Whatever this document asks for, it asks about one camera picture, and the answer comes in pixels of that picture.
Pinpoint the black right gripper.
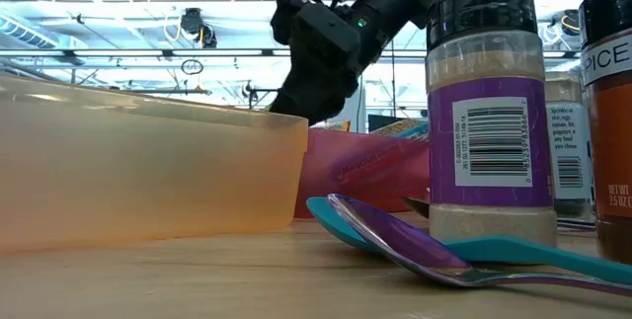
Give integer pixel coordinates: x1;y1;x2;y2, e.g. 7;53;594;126
269;0;364;127

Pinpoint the ramen pack blue edge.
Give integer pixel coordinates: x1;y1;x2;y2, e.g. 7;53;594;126
367;119;430;141

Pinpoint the red plastic bin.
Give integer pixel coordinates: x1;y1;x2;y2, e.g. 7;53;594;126
294;127;431;219

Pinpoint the black lid purple label jar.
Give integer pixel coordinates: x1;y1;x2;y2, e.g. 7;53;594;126
425;0;559;248

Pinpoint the orange translucent plastic bin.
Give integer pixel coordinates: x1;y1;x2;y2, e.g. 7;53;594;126
0;72;310;256

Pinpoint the tan lid seasoning jar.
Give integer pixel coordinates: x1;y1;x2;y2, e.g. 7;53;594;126
544;70;596;222

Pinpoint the black lid orange label jar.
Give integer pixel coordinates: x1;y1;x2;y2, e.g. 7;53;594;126
578;0;632;266

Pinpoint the black ceiling-mounted device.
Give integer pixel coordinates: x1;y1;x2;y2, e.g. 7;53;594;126
178;6;218;49

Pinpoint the teal plastic spoon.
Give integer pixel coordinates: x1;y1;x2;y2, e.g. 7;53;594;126
305;196;632;286

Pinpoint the purple spoon teal handle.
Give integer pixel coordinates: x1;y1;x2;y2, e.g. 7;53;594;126
327;193;632;298

